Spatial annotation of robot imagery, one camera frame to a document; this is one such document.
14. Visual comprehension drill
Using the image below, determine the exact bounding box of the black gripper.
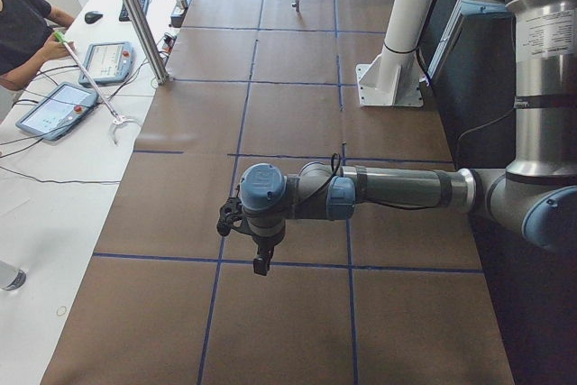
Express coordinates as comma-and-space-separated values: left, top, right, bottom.
249, 224, 284, 275

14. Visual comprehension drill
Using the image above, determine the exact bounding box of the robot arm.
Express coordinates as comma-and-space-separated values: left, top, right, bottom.
217, 0, 576, 275

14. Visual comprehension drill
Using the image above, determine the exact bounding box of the reacher grabber tool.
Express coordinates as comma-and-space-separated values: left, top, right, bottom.
53, 31, 142, 145

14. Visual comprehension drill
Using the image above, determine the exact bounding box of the white support column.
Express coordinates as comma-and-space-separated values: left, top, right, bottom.
357, 0, 430, 107

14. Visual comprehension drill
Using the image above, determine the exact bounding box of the far teach pendant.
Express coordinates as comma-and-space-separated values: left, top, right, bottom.
83, 41, 133, 86

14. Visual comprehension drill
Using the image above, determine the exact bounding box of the teach pendant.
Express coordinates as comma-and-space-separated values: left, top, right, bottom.
15, 82, 98, 142
83, 41, 133, 86

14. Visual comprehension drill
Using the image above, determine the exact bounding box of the near teach pendant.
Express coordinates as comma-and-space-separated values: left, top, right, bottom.
15, 82, 98, 142

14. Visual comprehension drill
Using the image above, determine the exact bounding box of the black computer mouse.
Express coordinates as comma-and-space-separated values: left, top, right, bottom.
84, 11, 104, 24

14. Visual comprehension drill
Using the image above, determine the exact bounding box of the seated person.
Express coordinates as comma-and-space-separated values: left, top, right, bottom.
1, 0, 75, 91

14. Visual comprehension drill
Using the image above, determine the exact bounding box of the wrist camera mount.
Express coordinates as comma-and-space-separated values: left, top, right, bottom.
216, 197, 247, 237

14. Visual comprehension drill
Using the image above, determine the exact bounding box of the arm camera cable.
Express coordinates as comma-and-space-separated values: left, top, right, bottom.
288, 152, 343, 206

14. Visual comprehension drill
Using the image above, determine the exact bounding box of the aluminium frame post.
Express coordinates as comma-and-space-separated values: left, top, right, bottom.
123, 0, 169, 86

